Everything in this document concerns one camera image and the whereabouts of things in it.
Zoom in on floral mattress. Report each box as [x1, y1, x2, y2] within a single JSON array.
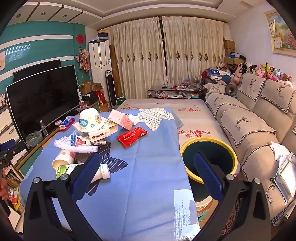
[[117, 98, 230, 146]]

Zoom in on red blue box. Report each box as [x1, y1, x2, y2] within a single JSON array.
[[59, 118, 75, 131]]

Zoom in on papers on sofa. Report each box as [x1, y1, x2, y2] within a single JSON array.
[[270, 142, 295, 203]]

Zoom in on paper cup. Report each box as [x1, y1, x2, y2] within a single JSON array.
[[52, 150, 76, 171]]

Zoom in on white green bottle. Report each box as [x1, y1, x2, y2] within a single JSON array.
[[56, 163, 110, 183]]

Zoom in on white foam net sleeve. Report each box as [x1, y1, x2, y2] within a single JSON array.
[[54, 136, 98, 153]]

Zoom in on beige sofa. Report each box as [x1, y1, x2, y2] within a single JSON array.
[[204, 73, 295, 228]]

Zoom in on blue tablecloth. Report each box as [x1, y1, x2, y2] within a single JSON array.
[[19, 107, 202, 241]]

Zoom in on black television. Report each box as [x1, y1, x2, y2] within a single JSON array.
[[6, 65, 79, 143]]

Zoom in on low shelf with clutter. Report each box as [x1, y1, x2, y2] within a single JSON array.
[[147, 85, 202, 99]]

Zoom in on pink white paper box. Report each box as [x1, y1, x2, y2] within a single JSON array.
[[108, 109, 133, 131]]

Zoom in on white cabinet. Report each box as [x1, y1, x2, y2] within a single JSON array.
[[88, 39, 112, 101]]

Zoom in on yellow rim trash bin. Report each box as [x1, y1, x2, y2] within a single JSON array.
[[180, 137, 238, 184]]

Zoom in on beige printed box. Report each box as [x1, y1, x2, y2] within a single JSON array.
[[88, 119, 118, 142]]

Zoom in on white pudding bowl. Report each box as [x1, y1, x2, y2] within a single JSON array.
[[79, 108, 103, 133]]

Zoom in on water bottle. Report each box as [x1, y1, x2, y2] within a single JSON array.
[[40, 120, 49, 137]]

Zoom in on red snack packet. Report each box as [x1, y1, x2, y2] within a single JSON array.
[[117, 126, 149, 148]]

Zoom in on pile of plush toys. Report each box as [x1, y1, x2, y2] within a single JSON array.
[[224, 52, 293, 88]]

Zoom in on beige curtains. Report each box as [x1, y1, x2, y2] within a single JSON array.
[[105, 16, 228, 99]]

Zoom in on framed flower painting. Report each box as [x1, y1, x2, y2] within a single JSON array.
[[264, 10, 295, 57]]

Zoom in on black tower fan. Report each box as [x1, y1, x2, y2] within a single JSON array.
[[105, 70, 117, 108]]

